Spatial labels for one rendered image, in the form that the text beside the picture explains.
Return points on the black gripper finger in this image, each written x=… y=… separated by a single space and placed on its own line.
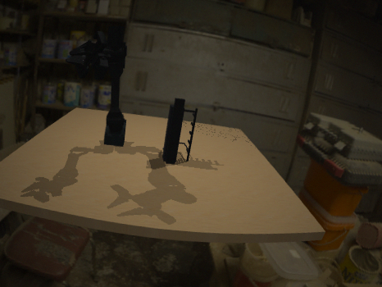
x=77 y=60
x=84 y=49

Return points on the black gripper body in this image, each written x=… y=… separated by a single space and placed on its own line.
x=100 y=47

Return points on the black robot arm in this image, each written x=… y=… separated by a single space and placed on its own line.
x=115 y=38

